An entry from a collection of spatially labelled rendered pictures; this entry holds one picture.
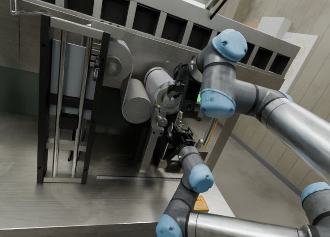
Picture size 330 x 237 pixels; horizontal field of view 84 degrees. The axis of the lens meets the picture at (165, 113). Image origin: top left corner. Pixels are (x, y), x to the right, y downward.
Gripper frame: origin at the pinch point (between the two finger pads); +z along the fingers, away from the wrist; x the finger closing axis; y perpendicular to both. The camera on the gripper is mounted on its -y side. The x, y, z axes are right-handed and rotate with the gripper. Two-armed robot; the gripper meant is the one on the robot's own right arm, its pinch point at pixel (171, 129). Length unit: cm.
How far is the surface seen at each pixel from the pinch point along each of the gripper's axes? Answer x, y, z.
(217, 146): -71, -37, 48
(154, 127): 10.8, 4.5, -8.1
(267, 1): -222, 144, 266
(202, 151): -16.8, -6.2, -6.4
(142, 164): 11.1, -15.7, -7.2
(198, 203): -9.3, -16.7, -26.9
